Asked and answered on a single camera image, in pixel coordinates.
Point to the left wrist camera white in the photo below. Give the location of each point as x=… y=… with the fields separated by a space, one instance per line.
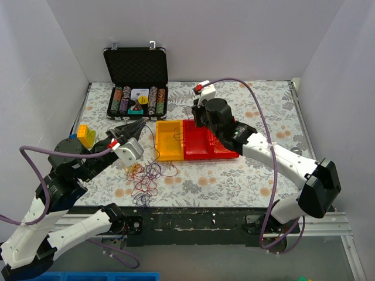
x=129 y=152

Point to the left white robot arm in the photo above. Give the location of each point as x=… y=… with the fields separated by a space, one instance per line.
x=34 y=246

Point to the green object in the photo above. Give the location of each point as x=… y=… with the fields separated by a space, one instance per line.
x=303 y=278

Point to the right red plastic bin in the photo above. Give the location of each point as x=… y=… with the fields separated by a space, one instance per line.
x=219 y=151

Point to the black poker chip case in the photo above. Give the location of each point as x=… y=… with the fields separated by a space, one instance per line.
x=140 y=82

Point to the middle red plastic bin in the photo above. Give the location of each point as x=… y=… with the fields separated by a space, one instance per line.
x=197 y=142

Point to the yellow plastic bin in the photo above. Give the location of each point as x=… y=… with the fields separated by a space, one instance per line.
x=168 y=141

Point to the red plastic bin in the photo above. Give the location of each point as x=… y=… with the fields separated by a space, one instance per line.
x=197 y=142
x=219 y=151

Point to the yellow green blue brick stack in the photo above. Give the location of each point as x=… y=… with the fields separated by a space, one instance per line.
x=85 y=135

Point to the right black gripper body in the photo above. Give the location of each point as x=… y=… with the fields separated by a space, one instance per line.
x=198 y=116

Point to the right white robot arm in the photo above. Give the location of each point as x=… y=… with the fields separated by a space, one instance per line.
x=318 y=182

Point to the blue tray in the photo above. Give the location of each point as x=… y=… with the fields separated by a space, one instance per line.
x=104 y=276

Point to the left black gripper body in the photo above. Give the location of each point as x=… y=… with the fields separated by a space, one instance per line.
x=114 y=135

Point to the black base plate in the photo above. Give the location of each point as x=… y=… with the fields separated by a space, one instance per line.
x=154 y=226

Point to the black microphone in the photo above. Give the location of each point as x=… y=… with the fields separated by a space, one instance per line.
x=296 y=150

